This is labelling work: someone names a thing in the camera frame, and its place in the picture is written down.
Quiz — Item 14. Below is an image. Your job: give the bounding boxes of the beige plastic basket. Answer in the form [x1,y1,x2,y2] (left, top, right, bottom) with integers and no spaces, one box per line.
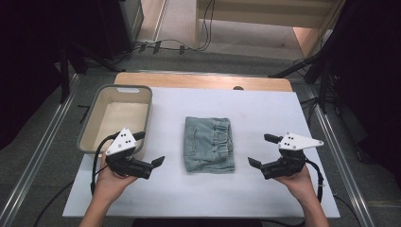
[77,84,153,160]

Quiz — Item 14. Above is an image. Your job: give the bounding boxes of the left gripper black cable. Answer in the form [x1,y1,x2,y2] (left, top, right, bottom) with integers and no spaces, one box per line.
[90,132,122,196]

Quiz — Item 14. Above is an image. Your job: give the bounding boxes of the wooden table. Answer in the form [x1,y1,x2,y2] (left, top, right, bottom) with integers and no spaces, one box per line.
[113,72,294,93]

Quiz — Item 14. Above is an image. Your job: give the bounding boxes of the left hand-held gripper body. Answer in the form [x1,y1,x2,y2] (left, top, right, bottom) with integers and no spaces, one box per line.
[104,127,154,181]

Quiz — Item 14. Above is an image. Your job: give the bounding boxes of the person's right hand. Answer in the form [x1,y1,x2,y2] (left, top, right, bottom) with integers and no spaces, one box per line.
[273,164,320,204]

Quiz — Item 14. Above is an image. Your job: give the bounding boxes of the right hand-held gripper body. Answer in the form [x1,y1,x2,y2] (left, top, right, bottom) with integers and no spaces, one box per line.
[259,132,325,181]

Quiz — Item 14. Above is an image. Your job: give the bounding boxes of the white table mat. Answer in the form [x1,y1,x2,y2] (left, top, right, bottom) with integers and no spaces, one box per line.
[61,87,341,219]

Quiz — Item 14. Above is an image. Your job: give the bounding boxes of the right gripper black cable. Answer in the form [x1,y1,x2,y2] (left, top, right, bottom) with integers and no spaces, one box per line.
[305,159,325,203]

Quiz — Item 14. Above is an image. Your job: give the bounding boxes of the light denim shorts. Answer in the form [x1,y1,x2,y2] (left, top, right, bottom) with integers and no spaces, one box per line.
[183,116,236,174]

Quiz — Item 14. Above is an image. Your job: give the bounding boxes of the light wooden shelf unit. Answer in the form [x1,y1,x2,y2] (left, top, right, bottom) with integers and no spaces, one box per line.
[194,0,346,60]

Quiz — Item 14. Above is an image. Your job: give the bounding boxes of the person's dark clothing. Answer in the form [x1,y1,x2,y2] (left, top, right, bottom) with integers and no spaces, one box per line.
[131,218,263,227]

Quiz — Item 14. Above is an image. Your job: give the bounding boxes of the person's left hand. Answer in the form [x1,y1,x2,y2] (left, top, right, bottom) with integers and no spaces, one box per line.
[94,152,140,204]

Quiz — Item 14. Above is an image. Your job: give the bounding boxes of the aluminium floor rail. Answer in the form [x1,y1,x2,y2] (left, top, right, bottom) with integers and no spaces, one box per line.
[305,84,376,227]
[0,73,81,227]

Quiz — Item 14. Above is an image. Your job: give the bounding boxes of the black cabinet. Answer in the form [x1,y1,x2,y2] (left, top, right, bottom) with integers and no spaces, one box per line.
[96,0,146,61]

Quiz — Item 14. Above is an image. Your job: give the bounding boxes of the black hanging cables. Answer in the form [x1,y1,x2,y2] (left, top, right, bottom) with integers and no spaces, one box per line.
[185,0,217,52]

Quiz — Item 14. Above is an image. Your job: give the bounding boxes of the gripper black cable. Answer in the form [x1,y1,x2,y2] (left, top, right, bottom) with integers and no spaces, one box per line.
[305,159,325,203]
[90,132,122,196]

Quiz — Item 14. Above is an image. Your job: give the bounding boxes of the power strip with plugs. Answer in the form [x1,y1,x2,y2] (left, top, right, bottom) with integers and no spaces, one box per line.
[134,38,187,56]

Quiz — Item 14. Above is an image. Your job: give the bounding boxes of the black metal stand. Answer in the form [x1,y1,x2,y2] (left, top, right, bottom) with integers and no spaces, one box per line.
[59,42,127,105]
[268,0,348,114]

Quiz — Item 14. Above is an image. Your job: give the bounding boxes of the black floor cable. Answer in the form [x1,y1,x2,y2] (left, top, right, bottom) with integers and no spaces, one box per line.
[32,180,75,227]
[332,193,363,227]

